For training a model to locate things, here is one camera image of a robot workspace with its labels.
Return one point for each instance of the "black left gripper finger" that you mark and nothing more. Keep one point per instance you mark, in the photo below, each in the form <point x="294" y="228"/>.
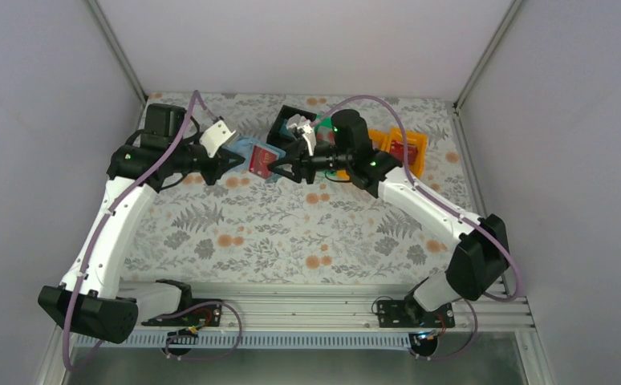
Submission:
<point x="233" y="166"/>
<point x="231" y="157"/>

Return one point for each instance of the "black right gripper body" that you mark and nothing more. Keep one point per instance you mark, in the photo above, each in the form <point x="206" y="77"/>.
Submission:
<point x="307" y="172"/>

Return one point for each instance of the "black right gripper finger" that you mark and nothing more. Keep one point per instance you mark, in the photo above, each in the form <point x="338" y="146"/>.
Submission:
<point x="287" y="171"/>
<point x="294" y="157"/>

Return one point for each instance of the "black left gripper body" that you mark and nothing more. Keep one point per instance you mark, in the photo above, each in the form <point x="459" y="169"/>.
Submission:
<point x="209" y="174"/>

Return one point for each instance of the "blue leather card holder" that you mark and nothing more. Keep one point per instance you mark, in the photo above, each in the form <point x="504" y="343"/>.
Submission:
<point x="244" y="146"/>

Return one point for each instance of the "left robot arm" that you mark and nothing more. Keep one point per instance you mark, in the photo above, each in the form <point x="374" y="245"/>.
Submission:
<point x="87" y="300"/>

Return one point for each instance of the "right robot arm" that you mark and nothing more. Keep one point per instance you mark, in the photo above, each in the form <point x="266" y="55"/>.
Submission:
<point x="480" y="243"/>

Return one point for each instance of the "teal VIP card stack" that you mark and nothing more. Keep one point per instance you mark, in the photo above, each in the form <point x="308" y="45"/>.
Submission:
<point x="285" y="133"/>

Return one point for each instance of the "yellow bin with white cards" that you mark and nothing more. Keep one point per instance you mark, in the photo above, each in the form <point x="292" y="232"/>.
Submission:
<point x="380" y="140"/>

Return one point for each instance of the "yellow bin with red cards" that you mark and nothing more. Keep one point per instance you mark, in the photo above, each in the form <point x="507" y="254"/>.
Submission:
<point x="420" y="140"/>

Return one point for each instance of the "red VIP card stack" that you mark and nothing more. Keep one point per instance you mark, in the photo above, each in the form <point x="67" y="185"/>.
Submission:
<point x="404" y="152"/>

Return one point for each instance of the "green storage bin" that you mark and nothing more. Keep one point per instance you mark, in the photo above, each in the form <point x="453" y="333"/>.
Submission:
<point x="325" y="131"/>

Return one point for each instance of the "aluminium frame rail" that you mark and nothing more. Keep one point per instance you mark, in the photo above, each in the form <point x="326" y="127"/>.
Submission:
<point x="346" y="308"/>

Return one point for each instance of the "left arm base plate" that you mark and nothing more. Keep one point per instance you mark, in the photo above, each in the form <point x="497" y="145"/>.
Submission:
<point x="200" y="313"/>

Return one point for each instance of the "slotted grey cable duct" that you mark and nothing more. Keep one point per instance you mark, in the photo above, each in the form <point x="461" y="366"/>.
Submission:
<point x="393" y="341"/>

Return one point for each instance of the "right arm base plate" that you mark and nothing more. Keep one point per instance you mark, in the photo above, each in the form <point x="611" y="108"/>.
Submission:
<point x="395" y="314"/>

